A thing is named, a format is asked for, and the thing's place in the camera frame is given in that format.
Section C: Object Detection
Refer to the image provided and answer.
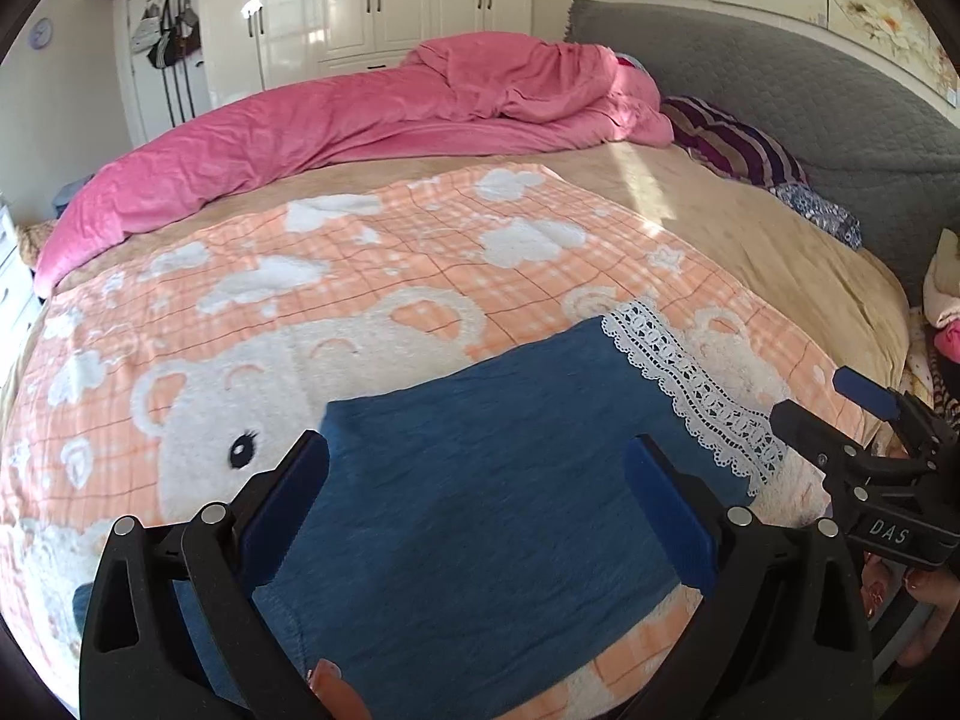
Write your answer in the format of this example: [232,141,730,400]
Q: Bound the person's right hand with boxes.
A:
[860,553,960,668]

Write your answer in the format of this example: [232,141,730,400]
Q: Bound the hanging bags on door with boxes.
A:
[130,0,202,127]

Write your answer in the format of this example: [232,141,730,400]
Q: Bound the purple wall clock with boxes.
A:
[28,16,53,50]

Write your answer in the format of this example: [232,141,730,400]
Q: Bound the pink duvet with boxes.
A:
[34,32,674,298]

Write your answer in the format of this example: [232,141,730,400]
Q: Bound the beige bed sheet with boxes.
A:
[0,145,913,452]

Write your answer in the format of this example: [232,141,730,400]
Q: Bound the white wardrobe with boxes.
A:
[83,0,536,114]

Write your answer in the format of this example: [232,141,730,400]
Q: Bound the purple striped pillow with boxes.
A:
[661,96,807,188]

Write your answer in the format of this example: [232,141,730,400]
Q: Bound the grey padded headboard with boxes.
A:
[565,0,958,304]

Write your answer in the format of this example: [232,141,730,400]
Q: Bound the blue denim pants lace hem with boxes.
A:
[170,299,790,714]

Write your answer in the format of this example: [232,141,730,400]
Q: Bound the peach bear print blanket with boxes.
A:
[0,164,872,720]

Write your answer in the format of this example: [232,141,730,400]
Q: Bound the blue floral pillow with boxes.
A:
[770,182,862,250]

